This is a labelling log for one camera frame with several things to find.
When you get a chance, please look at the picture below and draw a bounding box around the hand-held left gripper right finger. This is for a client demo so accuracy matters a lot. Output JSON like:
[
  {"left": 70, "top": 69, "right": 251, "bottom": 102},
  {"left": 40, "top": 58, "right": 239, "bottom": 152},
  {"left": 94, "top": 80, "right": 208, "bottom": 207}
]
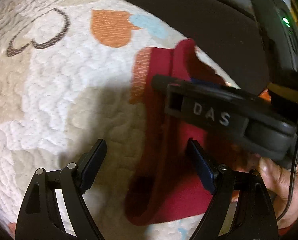
[{"left": 186, "top": 140, "right": 279, "bottom": 240}]

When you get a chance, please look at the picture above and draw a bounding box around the dark red fleece garment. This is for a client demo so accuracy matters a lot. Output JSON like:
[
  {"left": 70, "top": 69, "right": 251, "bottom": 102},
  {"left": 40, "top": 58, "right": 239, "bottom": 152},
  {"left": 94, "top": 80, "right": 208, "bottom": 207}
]
[{"left": 125, "top": 38, "right": 262, "bottom": 227}]

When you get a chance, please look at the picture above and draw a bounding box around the quilted heart-print blanket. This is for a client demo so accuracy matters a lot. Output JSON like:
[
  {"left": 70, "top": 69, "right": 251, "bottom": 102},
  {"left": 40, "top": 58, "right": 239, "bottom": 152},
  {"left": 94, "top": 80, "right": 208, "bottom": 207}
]
[{"left": 0, "top": 0, "right": 242, "bottom": 240}]

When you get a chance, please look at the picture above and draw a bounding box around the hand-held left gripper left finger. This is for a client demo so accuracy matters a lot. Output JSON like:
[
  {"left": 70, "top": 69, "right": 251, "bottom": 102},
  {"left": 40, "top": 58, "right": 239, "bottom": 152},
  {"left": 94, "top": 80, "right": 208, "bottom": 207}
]
[{"left": 15, "top": 138, "right": 107, "bottom": 240}]

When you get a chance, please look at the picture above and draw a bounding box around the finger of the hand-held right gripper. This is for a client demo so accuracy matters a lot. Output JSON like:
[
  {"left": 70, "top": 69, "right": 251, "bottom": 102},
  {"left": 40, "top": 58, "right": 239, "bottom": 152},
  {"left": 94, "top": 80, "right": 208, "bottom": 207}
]
[{"left": 151, "top": 74, "right": 298, "bottom": 137}]

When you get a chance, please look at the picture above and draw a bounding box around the person's right hand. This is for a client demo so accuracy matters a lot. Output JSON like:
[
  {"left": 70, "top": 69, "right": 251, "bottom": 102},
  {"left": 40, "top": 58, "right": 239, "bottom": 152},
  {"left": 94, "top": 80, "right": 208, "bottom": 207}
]
[{"left": 258, "top": 157, "right": 298, "bottom": 230}]

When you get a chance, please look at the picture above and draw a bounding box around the thin black cable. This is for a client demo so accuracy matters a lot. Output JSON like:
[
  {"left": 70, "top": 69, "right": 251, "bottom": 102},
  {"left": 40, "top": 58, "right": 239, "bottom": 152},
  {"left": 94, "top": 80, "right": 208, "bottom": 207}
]
[{"left": 276, "top": 127, "right": 298, "bottom": 222}]

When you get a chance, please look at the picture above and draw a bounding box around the dark brown cushion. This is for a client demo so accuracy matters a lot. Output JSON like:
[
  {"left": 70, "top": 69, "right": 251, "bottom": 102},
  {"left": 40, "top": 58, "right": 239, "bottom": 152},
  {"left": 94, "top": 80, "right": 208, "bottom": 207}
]
[{"left": 111, "top": 0, "right": 269, "bottom": 95}]

